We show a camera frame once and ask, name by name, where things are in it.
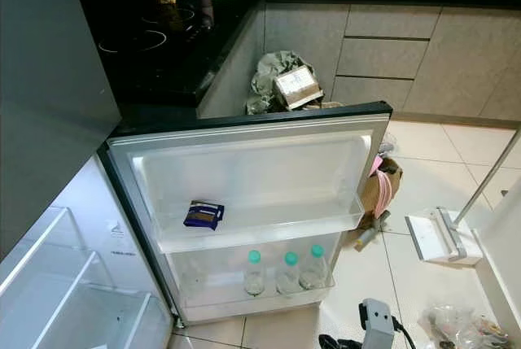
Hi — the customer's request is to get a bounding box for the grey brush handle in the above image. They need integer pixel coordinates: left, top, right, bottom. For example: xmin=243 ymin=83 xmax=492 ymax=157
xmin=353 ymin=211 xmax=392 ymax=250

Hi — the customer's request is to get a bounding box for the clear fridge crisper drawer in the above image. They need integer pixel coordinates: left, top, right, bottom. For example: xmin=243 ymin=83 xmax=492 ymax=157
xmin=33 ymin=250 xmax=172 ymax=349

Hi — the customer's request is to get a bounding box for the green capped clear bottle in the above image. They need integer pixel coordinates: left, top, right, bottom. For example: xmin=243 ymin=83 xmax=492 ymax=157
xmin=300 ymin=244 xmax=329 ymax=290
xmin=275 ymin=251 xmax=303 ymax=295
xmin=243 ymin=250 xmax=267 ymax=297

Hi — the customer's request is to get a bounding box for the black induction hob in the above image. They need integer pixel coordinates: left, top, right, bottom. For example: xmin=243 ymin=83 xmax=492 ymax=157
xmin=94 ymin=3 xmax=217 ymax=61

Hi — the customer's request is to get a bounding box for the black kitchen countertop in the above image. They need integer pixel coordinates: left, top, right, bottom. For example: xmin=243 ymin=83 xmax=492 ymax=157
xmin=67 ymin=0 xmax=521 ymax=112

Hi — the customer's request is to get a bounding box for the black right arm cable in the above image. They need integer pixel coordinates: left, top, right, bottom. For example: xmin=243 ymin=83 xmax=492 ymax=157
xmin=391 ymin=316 xmax=418 ymax=349

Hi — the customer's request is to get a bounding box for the grey kitchen cabinet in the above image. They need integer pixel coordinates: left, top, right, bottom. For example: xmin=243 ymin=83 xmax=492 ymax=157
xmin=198 ymin=0 xmax=521 ymax=124

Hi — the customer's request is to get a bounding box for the brown paper bag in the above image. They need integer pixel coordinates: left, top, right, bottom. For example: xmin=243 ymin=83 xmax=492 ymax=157
xmin=361 ymin=156 xmax=403 ymax=221

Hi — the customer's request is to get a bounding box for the blue chocolate packet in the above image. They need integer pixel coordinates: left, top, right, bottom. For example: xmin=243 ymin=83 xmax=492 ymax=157
xmin=183 ymin=200 xmax=226 ymax=231

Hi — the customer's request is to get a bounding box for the open fridge door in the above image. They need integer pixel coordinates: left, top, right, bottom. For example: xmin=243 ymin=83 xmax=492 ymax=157
xmin=96 ymin=103 xmax=394 ymax=327

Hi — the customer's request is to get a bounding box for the white fridge compartment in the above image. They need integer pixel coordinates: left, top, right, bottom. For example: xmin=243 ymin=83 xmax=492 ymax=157
xmin=0 ymin=158 xmax=178 ymax=349

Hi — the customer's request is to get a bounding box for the pink plastic item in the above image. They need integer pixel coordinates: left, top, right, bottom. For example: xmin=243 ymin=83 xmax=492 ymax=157
xmin=370 ymin=154 xmax=386 ymax=179

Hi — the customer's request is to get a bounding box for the white panel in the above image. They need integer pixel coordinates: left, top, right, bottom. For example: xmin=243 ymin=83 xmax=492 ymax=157
xmin=474 ymin=198 xmax=521 ymax=343

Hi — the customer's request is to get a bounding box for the cardboard box white label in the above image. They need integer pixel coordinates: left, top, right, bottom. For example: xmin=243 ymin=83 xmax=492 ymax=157
xmin=274 ymin=65 xmax=326 ymax=111

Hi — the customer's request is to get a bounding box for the grey freezer door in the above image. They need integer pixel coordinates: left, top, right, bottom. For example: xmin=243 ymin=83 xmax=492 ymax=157
xmin=0 ymin=0 xmax=123 ymax=262

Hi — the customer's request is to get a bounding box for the clear plastic bag with items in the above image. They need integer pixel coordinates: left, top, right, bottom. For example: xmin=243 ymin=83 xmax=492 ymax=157
xmin=422 ymin=304 xmax=515 ymax=349

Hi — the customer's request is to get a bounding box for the crumpled grey green bag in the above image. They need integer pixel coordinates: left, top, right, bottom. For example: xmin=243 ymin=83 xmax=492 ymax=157
xmin=245 ymin=50 xmax=328 ymax=116

